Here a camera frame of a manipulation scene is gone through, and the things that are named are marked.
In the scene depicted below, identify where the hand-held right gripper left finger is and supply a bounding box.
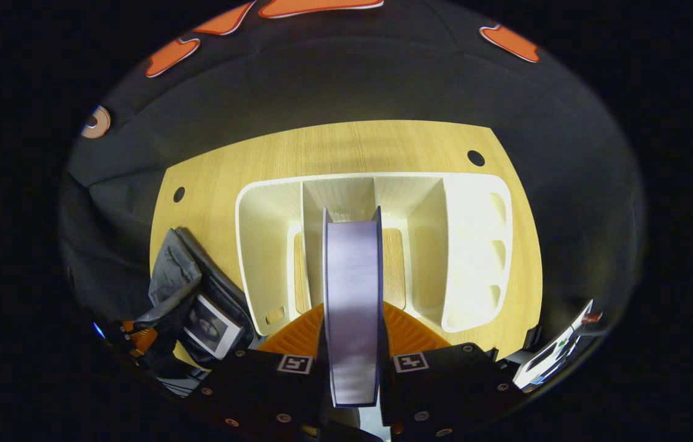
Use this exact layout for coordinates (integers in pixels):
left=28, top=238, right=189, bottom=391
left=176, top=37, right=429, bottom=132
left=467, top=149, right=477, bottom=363
left=190, top=303, right=332, bottom=438

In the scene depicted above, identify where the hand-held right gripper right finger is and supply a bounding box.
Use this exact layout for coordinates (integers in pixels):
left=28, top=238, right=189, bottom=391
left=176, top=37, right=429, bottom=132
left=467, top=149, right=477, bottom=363
left=377, top=301, right=528, bottom=440

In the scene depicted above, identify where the grey cover book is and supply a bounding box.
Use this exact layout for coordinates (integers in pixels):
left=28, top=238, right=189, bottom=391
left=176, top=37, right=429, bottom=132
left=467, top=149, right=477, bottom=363
left=182, top=293, right=242, bottom=360

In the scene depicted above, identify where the grey schoolbag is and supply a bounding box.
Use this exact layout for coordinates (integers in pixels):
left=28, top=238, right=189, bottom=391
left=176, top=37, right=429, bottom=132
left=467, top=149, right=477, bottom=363
left=137, top=227, right=258, bottom=397

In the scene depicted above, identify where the blue cover book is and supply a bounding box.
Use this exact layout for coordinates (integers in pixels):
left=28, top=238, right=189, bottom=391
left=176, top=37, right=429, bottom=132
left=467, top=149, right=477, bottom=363
left=322, top=206, right=384, bottom=409

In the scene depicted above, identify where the white bookshelf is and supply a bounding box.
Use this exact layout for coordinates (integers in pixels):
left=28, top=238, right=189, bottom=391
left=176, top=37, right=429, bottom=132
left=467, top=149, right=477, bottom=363
left=234, top=172, right=514, bottom=337

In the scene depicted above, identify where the white device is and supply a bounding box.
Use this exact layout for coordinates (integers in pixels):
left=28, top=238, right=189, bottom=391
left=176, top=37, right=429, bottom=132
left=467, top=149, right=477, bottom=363
left=512, top=299, right=603, bottom=394

